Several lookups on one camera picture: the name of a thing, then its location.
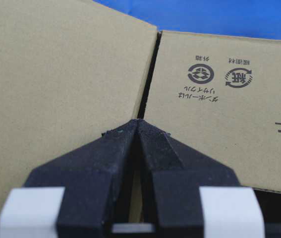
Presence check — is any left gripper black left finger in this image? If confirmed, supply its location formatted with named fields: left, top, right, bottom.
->
left=24, top=119, right=138, bottom=238

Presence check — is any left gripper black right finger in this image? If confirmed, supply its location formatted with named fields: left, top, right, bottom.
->
left=137, top=120, right=240, bottom=238

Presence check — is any brown cardboard box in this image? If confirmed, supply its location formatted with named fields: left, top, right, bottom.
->
left=0, top=0, right=281, bottom=211

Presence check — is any blue table cloth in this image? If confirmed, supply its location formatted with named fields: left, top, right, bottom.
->
left=99, top=0, right=281, bottom=40

